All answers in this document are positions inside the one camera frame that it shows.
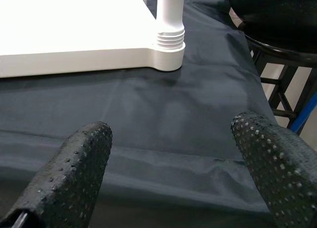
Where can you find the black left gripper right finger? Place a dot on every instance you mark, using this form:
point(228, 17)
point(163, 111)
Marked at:
point(282, 168)

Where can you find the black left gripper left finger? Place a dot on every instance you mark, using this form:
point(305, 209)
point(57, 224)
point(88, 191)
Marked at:
point(64, 178)

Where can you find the white plastic table leg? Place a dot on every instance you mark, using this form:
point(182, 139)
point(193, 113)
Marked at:
point(171, 15)

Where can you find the black round stool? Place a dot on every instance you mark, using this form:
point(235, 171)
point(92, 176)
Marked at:
point(284, 55)

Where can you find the black tablecloth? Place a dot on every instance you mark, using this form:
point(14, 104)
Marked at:
point(173, 109)

